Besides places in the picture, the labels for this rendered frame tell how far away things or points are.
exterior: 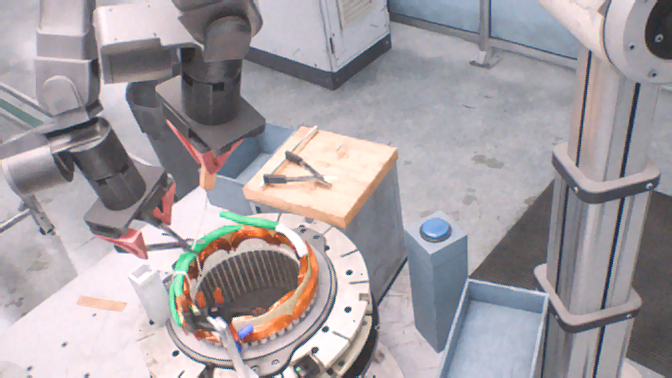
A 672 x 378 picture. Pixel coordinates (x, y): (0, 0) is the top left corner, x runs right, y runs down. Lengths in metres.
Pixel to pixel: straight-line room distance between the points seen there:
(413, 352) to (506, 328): 0.31
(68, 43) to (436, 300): 0.66
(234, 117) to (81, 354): 0.82
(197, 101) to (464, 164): 2.21
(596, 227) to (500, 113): 2.16
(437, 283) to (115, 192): 0.51
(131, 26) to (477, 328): 0.59
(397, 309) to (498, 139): 1.75
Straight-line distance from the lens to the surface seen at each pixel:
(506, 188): 2.67
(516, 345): 0.91
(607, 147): 0.87
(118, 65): 0.59
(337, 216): 1.03
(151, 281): 0.87
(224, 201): 1.21
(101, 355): 1.37
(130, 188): 0.84
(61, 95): 0.77
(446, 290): 1.08
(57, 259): 2.89
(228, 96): 0.64
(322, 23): 3.17
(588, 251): 0.98
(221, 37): 0.53
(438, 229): 1.02
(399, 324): 1.24
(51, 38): 0.79
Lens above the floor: 1.76
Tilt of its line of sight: 40 degrees down
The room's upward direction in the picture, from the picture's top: 11 degrees counter-clockwise
